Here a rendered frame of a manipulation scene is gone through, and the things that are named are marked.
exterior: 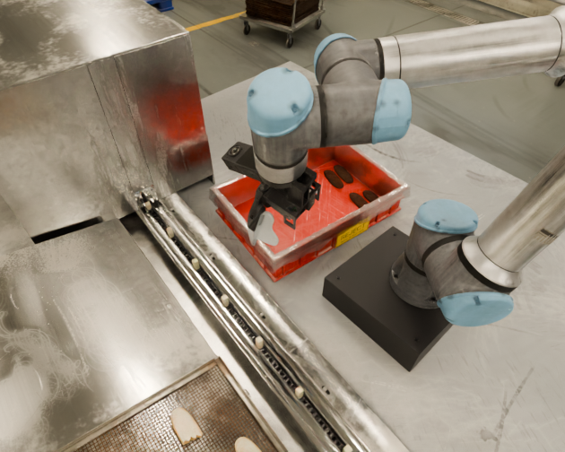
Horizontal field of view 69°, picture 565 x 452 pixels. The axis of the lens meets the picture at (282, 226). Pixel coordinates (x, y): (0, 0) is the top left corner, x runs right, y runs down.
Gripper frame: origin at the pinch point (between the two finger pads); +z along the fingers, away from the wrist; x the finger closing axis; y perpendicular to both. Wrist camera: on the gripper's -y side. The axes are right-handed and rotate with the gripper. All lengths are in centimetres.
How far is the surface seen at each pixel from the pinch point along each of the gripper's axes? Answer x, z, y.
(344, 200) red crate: 31, 43, 1
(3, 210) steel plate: -34, 40, -80
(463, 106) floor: 222, 184, 3
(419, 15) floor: 356, 241, -93
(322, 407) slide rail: -21.7, 20.1, 27.7
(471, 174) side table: 67, 49, 28
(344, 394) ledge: -16.9, 19.7, 29.9
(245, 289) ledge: -11.0, 27.5, -2.1
